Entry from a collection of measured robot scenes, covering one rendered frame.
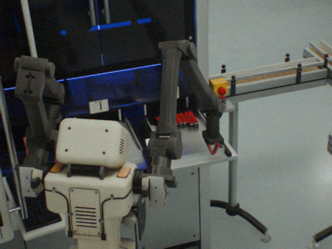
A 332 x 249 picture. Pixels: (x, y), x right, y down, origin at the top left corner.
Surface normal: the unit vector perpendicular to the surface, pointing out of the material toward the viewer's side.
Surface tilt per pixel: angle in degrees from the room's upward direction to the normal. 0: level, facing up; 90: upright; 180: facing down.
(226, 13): 0
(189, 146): 0
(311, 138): 0
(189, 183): 90
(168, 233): 90
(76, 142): 47
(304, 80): 90
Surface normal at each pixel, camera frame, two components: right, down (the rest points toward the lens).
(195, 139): -0.04, -0.86
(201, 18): 0.29, 0.48
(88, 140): -0.17, -0.21
